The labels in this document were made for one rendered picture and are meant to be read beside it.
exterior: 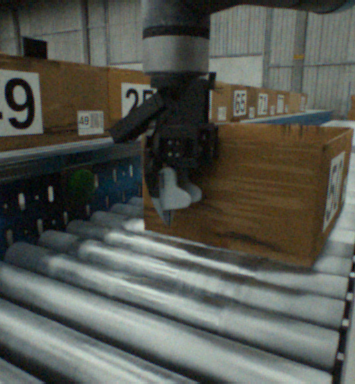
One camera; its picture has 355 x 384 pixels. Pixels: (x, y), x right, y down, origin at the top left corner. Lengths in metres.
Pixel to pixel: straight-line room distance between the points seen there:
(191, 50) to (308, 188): 0.23
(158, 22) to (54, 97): 0.34
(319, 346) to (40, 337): 0.27
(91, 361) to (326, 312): 0.26
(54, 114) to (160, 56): 0.34
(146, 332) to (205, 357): 0.07
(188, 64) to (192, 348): 0.32
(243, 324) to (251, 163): 0.22
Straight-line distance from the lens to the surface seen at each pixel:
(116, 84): 0.89
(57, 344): 0.38
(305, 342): 0.39
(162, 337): 0.37
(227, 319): 0.40
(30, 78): 0.71
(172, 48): 0.46
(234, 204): 0.52
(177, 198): 0.49
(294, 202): 0.50
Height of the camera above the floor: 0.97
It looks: 16 degrees down
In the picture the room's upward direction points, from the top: straight up
